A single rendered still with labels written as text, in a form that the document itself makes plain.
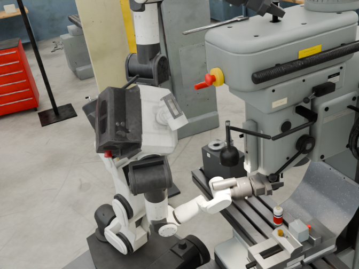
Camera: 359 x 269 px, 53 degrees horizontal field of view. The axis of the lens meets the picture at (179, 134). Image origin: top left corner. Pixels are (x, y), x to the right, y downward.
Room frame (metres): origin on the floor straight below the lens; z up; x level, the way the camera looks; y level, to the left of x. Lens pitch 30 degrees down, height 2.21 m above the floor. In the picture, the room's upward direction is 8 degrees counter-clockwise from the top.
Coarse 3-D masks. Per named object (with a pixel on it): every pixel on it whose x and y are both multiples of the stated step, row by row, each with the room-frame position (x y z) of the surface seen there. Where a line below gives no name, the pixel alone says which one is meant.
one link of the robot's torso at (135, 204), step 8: (104, 160) 1.40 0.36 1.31; (112, 160) 1.37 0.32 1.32; (120, 160) 1.48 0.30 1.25; (128, 160) 1.43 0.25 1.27; (136, 160) 1.43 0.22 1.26; (112, 168) 1.38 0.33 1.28; (120, 168) 1.38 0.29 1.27; (128, 168) 1.44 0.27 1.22; (120, 176) 1.36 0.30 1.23; (120, 184) 1.40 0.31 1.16; (128, 184) 1.44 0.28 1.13; (120, 192) 1.42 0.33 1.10; (128, 192) 1.37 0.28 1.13; (120, 200) 1.40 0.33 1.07; (128, 200) 1.37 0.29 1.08; (136, 200) 1.39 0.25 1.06; (144, 200) 1.41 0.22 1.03; (128, 208) 1.36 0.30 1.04; (136, 208) 1.38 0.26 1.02; (144, 208) 1.41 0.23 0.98; (128, 216) 1.38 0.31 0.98
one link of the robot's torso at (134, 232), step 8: (120, 208) 1.37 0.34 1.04; (120, 216) 1.37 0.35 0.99; (136, 216) 1.42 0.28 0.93; (144, 216) 1.47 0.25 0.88; (128, 224) 1.36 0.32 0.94; (136, 224) 1.48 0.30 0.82; (144, 224) 1.48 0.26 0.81; (120, 232) 1.51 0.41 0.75; (128, 232) 1.44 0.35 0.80; (136, 232) 1.48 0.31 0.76; (144, 232) 1.48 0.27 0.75; (128, 240) 1.46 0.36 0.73; (136, 240) 1.44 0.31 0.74; (144, 240) 1.49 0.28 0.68; (128, 248) 1.44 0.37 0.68; (136, 248) 1.46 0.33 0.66
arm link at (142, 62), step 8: (144, 48) 1.34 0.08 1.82; (152, 48) 1.34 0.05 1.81; (136, 56) 1.38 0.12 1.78; (144, 56) 1.34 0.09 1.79; (152, 56) 1.34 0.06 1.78; (128, 64) 1.37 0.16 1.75; (136, 64) 1.36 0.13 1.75; (144, 64) 1.34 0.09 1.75; (136, 72) 1.35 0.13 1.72; (144, 72) 1.33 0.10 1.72
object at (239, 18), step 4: (240, 16) 1.28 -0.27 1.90; (228, 20) 1.24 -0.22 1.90; (232, 20) 1.24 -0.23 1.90; (236, 20) 1.24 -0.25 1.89; (240, 20) 1.24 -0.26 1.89; (212, 24) 1.22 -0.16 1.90; (216, 24) 1.22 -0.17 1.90; (220, 24) 1.22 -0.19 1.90; (224, 24) 1.22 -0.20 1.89; (196, 28) 1.20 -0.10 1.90; (200, 28) 1.19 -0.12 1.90; (204, 28) 1.19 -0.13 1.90; (208, 28) 1.20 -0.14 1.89; (184, 32) 1.17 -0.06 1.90; (188, 32) 1.17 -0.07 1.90; (192, 32) 1.17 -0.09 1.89
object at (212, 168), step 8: (208, 144) 1.63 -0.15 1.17; (216, 144) 1.63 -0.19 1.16; (208, 152) 1.58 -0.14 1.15; (216, 152) 1.57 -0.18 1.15; (240, 152) 1.54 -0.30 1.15; (208, 160) 1.59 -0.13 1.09; (216, 160) 1.53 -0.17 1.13; (240, 160) 1.49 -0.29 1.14; (208, 168) 1.59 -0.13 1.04; (216, 168) 1.54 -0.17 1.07; (224, 168) 1.48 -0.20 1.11; (232, 168) 1.46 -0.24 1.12; (240, 168) 1.49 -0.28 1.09; (208, 176) 1.60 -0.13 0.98; (216, 176) 1.54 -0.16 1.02; (224, 176) 1.49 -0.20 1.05; (232, 176) 1.46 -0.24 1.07; (240, 176) 1.49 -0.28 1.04
